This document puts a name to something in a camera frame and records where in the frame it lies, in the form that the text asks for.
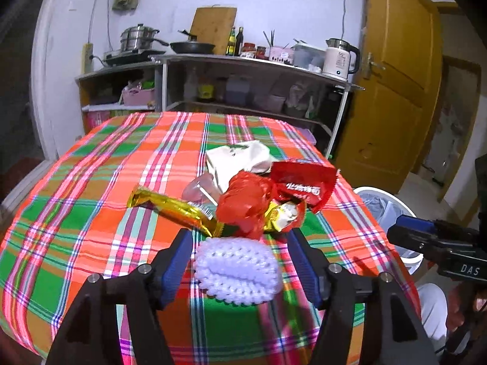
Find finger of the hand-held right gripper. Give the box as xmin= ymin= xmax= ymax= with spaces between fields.
xmin=395 ymin=215 xmax=437 ymax=234
xmin=387 ymin=225 xmax=434 ymax=256

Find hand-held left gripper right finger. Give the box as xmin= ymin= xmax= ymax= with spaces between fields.
xmin=287 ymin=228 xmax=438 ymax=365

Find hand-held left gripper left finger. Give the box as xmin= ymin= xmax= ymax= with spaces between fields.
xmin=46 ymin=228 xmax=194 ymax=365

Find white trash bin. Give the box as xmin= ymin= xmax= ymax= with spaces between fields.
xmin=352 ymin=186 xmax=425 ymax=274

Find white foam fruit net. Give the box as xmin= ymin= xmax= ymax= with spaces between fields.
xmin=194 ymin=238 xmax=282 ymax=305

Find clear plastic cup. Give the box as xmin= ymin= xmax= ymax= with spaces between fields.
xmin=182 ymin=173 xmax=221 ymax=204

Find red snack wrapper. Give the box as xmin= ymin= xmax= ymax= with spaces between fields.
xmin=269 ymin=162 xmax=339 ymax=214

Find red plastic bag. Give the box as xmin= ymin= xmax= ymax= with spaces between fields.
xmin=217 ymin=171 xmax=278 ymax=240

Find white paper bag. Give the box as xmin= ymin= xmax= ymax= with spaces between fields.
xmin=205 ymin=141 xmax=274 ymax=194

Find person's right hand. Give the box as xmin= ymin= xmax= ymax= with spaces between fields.
xmin=447 ymin=283 xmax=487 ymax=335

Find grey bin liner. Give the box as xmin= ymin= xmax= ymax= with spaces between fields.
xmin=358 ymin=192 xmax=412 ymax=252

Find person's light trouser leg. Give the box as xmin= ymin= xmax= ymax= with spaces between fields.
xmin=418 ymin=283 xmax=449 ymax=354

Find small candy wrapper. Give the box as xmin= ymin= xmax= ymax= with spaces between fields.
xmin=262 ymin=200 xmax=307 ymax=232

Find gold snack wrapper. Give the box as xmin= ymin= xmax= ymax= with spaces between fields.
xmin=127 ymin=184 xmax=225 ymax=238

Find plaid tablecloth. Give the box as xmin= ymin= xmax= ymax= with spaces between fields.
xmin=0 ymin=111 xmax=421 ymax=365

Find yellow wooden door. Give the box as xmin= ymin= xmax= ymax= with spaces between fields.
xmin=335 ymin=0 xmax=444 ymax=194

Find pink basket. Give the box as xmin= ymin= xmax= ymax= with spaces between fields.
xmin=122 ymin=87 xmax=156 ymax=106

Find white electric kettle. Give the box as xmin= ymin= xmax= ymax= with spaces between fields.
xmin=323 ymin=38 xmax=361 ymax=80

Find grey plastic canister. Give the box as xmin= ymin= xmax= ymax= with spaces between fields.
xmin=224 ymin=76 xmax=252 ymax=105

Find clear lidded container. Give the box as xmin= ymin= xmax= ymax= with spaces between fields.
xmin=291 ymin=43 xmax=327 ymax=71

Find low grey shelf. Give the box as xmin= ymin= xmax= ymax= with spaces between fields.
xmin=75 ymin=63 xmax=164 ymax=134

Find pink chopstick box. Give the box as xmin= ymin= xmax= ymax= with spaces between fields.
xmin=268 ymin=45 xmax=295 ymax=64

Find metal shelf rack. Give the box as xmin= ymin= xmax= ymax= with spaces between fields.
xmin=151 ymin=53 xmax=364 ymax=156

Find induction cooker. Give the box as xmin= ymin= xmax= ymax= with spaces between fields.
xmin=103 ymin=47 xmax=167 ymax=67

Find black frying pan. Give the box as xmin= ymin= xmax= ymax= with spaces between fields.
xmin=169 ymin=30 xmax=216 ymax=54

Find yellow power strip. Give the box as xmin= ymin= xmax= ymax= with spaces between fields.
xmin=82 ymin=43 xmax=94 ymax=74

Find steel steamer pot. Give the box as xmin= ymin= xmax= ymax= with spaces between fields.
xmin=120 ymin=23 xmax=169 ymax=52

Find wooden cutting board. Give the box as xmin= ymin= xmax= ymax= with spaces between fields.
xmin=189 ymin=5 xmax=237 ymax=56

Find metal door handle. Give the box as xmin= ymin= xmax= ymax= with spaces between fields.
xmin=359 ymin=53 xmax=386 ymax=80

